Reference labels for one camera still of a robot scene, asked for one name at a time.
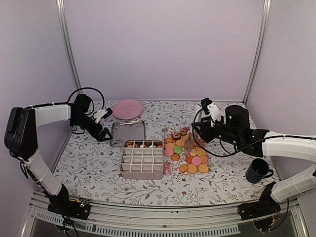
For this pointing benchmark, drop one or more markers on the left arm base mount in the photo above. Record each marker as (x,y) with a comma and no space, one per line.
(69,208)

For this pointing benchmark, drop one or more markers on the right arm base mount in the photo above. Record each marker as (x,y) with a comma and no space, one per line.
(259,212)

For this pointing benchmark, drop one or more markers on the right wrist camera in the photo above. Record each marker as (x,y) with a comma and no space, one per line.
(211,110)

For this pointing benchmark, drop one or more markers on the pink divided cookie tin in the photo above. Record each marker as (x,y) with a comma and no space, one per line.
(144,161)

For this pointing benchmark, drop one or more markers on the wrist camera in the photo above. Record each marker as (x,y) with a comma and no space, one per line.
(211,110)
(102,114)

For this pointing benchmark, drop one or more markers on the round cracker cookie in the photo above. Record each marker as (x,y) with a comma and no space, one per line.
(180,143)
(203,168)

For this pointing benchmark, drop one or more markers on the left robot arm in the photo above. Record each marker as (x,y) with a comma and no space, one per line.
(21,138)

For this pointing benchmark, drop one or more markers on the dark blue mug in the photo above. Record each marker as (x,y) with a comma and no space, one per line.
(258,170)

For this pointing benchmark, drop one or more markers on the floral cookie tray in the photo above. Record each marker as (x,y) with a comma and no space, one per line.
(178,164)

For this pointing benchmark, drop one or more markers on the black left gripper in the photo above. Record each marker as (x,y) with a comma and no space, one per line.
(99,137)

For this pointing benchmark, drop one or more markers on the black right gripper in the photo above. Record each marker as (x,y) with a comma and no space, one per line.
(205,128)

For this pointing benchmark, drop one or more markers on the metal tongs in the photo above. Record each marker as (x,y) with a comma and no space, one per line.
(193,141)

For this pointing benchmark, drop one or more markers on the left aluminium frame post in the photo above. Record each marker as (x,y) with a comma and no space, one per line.
(67,42)

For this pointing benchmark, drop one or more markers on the aluminium frame post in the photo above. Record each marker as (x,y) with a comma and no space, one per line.
(258,51)
(67,42)

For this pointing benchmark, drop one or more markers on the right aluminium frame post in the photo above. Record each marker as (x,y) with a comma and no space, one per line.
(258,51)

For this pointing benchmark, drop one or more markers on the green sandwich cookie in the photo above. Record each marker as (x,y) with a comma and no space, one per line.
(177,150)

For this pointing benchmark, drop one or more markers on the chocolate sprinkle donut cookie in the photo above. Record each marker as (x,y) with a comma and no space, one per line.
(176,136)

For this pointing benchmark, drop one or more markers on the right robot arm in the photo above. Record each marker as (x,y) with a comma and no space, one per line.
(234,128)

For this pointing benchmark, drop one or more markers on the pink plate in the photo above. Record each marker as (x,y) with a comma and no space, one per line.
(128,109)

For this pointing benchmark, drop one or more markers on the front aluminium rail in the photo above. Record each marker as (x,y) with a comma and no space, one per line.
(122,220)

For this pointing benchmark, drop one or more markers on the silver tin lid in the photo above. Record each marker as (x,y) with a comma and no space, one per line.
(127,131)

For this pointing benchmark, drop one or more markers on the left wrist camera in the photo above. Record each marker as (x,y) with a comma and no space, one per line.
(102,114)

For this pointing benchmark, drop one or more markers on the small swirl butter cookie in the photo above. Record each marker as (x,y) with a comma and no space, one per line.
(169,140)

